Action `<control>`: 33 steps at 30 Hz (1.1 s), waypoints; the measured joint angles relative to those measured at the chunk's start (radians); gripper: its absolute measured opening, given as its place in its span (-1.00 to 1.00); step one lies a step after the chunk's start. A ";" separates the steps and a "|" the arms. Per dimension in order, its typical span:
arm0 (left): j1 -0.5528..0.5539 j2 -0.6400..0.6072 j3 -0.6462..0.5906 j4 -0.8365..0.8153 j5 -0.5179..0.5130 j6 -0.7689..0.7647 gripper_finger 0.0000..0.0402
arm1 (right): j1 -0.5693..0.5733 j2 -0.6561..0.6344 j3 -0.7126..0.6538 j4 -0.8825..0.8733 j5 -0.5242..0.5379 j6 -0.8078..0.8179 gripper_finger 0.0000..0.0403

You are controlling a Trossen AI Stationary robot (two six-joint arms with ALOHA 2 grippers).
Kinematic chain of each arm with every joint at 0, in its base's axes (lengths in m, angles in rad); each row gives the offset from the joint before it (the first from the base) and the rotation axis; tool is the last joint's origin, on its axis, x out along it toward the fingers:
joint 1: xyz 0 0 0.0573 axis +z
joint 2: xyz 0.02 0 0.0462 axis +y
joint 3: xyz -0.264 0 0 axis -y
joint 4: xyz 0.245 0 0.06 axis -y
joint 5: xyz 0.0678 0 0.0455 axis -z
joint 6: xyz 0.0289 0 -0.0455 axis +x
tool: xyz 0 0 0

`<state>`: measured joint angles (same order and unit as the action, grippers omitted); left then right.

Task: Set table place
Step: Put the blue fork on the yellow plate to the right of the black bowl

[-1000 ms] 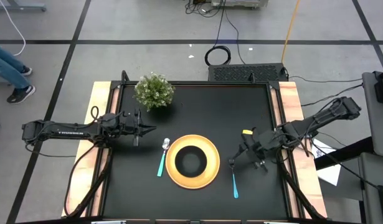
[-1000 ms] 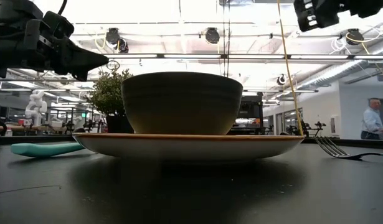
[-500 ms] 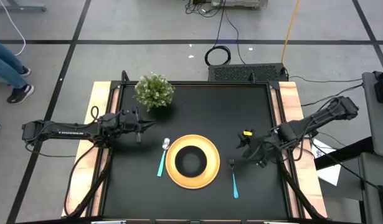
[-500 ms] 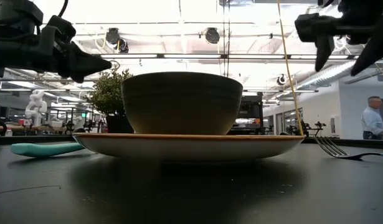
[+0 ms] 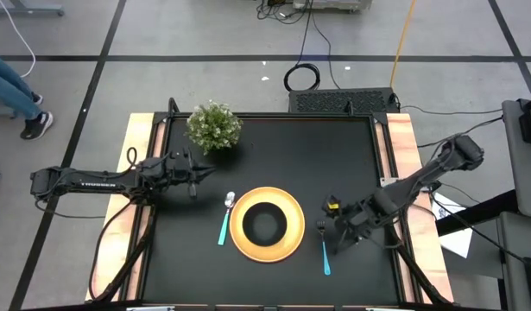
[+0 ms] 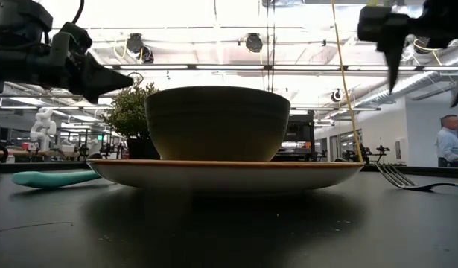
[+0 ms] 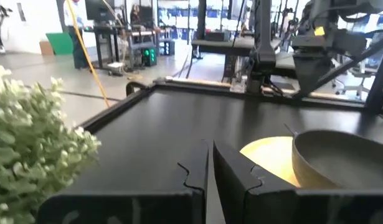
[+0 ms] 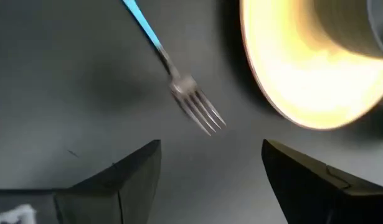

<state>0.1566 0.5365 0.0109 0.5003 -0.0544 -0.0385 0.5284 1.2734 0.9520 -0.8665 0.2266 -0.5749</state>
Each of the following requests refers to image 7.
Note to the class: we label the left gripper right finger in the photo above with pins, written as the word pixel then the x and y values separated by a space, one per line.
pixel 272 205

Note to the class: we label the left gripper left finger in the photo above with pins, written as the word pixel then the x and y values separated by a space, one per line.
pixel 132 208

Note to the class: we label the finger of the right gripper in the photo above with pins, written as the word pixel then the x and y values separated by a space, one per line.
pixel 319 67
pixel 303 70

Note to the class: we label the black bowl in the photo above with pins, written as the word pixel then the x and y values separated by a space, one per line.
pixel 343 161

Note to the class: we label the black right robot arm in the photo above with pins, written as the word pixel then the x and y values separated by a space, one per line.
pixel 264 31

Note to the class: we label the white office chair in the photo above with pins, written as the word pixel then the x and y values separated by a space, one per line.
pixel 356 81

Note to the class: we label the yellow round plate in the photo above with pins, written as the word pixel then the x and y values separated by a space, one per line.
pixel 269 158

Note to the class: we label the dark work table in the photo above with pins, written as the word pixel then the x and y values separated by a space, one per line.
pixel 222 45

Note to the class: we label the green potted plant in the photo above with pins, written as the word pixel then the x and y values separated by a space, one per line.
pixel 29 140

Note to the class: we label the computer with green lights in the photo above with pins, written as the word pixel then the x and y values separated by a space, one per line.
pixel 149 56

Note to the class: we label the person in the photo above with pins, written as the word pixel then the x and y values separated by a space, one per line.
pixel 76 43
pixel 135 15

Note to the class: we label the black desk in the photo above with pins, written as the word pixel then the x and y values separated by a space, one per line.
pixel 105 31

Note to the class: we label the green board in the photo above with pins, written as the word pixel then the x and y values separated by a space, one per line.
pixel 60 43

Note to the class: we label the cardboard box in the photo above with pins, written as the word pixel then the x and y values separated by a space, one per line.
pixel 45 48

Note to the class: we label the black monitor screen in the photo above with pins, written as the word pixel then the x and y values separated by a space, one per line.
pixel 99 9

